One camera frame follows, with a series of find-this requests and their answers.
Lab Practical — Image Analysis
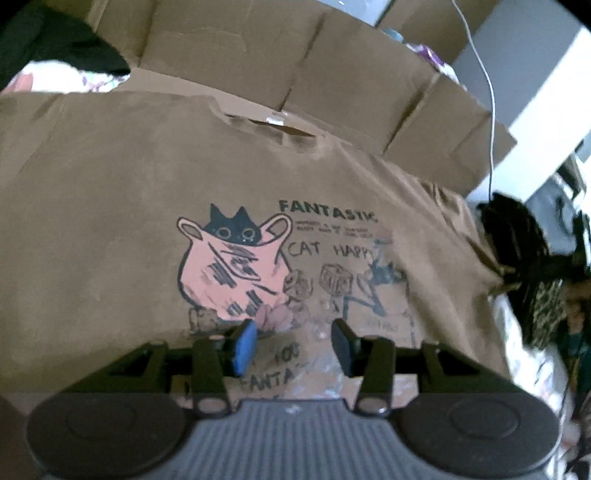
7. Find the tall cardboard box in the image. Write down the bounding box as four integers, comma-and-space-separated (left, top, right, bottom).
376, 0, 479, 71

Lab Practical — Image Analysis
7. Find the brown printed t-shirt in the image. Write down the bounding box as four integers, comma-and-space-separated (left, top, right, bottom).
0, 90, 514, 416

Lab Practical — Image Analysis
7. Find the white cable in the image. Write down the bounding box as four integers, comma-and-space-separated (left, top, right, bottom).
451, 0, 498, 195

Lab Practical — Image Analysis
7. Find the purple refill pouch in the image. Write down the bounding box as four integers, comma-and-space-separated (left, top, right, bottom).
414, 43, 445, 66

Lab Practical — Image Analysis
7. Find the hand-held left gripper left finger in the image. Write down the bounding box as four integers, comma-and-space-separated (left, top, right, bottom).
65, 319, 258, 418

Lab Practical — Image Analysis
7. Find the leopard print folded garment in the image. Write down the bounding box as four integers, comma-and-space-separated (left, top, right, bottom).
475, 191, 591, 352

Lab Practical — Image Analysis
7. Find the large flattened cardboard sheet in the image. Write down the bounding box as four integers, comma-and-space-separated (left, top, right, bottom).
76, 0, 519, 195

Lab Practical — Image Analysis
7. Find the white printed bedsheet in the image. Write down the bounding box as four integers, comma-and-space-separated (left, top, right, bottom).
9, 60, 583, 480

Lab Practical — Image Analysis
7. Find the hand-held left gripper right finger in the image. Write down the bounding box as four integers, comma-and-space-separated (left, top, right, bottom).
332, 318, 527, 417

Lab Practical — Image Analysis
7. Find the black garment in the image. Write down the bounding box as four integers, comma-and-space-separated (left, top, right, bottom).
0, 4, 133, 94

